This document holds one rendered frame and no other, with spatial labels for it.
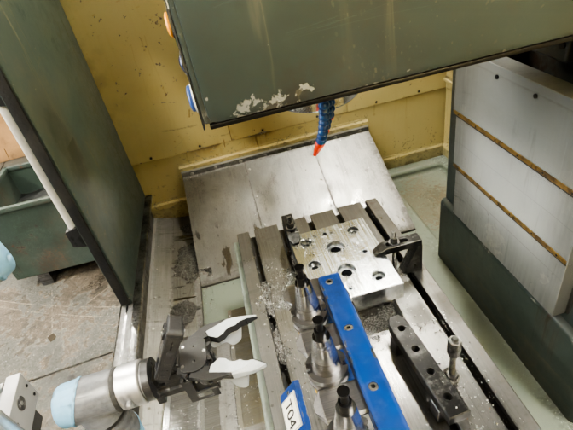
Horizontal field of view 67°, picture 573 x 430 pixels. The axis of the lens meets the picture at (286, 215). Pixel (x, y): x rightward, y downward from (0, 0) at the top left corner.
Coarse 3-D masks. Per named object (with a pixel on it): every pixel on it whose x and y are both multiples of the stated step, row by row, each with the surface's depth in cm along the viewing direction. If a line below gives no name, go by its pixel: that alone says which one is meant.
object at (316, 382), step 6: (336, 348) 66; (342, 354) 65; (306, 360) 66; (342, 360) 66; (306, 366) 65; (342, 366) 64; (312, 372) 66; (342, 372) 63; (348, 372) 65; (312, 378) 63; (318, 378) 63; (324, 378) 63; (330, 378) 63; (336, 378) 62; (342, 378) 63; (348, 378) 65; (312, 384) 64; (318, 384) 63; (324, 384) 62; (330, 384) 62; (336, 384) 62
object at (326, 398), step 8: (344, 384) 62; (352, 384) 62; (320, 392) 62; (328, 392) 62; (336, 392) 62; (352, 392) 61; (360, 392) 61; (320, 400) 61; (328, 400) 61; (336, 400) 61; (360, 400) 60; (320, 408) 60; (328, 408) 60; (360, 408) 59; (320, 416) 59; (328, 416) 59; (328, 424) 58
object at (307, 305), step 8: (296, 280) 70; (296, 288) 69; (304, 288) 69; (312, 288) 70; (296, 296) 70; (304, 296) 69; (312, 296) 70; (296, 304) 71; (304, 304) 70; (312, 304) 70; (296, 312) 73; (304, 312) 71; (312, 312) 71; (320, 312) 72; (304, 320) 72
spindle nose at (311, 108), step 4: (344, 96) 77; (348, 96) 78; (352, 96) 79; (336, 100) 77; (340, 100) 77; (344, 100) 78; (348, 100) 78; (316, 104) 77; (336, 104) 77; (340, 104) 78; (344, 104) 79; (296, 108) 78; (300, 108) 78; (304, 108) 78; (308, 108) 77; (312, 108) 77; (316, 108) 77; (292, 112) 80; (296, 112) 79; (300, 112) 78; (304, 112) 78; (308, 112) 78; (312, 112) 78; (316, 112) 78
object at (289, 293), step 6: (312, 282) 80; (318, 282) 80; (288, 288) 80; (294, 288) 79; (318, 288) 78; (288, 294) 78; (294, 294) 78; (318, 294) 77; (288, 300) 77; (294, 300) 77
